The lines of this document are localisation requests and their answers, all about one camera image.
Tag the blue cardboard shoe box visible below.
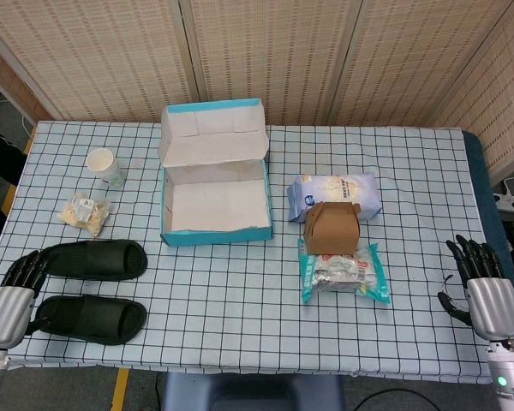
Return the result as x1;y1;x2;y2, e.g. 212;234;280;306
158;98;274;248

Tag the light blue food bag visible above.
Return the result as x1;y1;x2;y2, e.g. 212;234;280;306
286;172;383;223

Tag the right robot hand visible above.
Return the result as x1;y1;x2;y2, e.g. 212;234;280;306
437;234;514;343

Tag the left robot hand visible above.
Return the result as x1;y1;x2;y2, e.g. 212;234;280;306
0;250;49;348

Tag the stack of paper cups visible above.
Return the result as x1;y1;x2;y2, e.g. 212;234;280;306
86;148;126;188

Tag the black slipper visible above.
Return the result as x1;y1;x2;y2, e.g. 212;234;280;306
27;294;148;346
36;240;149;282

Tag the blue checked tablecloth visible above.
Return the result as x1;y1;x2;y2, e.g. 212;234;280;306
0;121;514;384

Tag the beige woven screen panel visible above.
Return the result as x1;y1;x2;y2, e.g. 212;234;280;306
325;0;514;128
0;0;200;123
430;0;514;181
182;0;364;128

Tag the dark blue table pad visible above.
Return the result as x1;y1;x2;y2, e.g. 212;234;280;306
461;129;514;296

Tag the clear bag of beige snacks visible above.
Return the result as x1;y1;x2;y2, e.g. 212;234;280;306
57;192;113;239

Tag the teal snack package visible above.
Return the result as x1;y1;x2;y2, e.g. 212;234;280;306
297;238;391;305

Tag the brown cardboard gable box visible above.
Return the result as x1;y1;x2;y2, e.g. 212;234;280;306
303;201;362;257

